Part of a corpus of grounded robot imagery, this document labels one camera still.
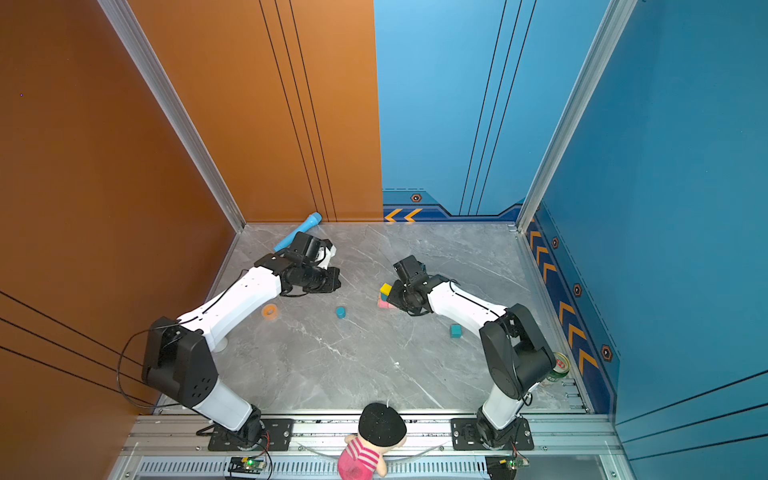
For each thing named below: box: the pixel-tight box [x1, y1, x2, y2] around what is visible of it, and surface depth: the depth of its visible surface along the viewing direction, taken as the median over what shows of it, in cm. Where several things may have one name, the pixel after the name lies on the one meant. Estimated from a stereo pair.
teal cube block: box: [450, 324, 463, 339], surface depth 91 cm
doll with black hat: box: [337, 403, 407, 480], surface depth 68 cm
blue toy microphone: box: [274, 212, 323, 252], surface depth 121 cm
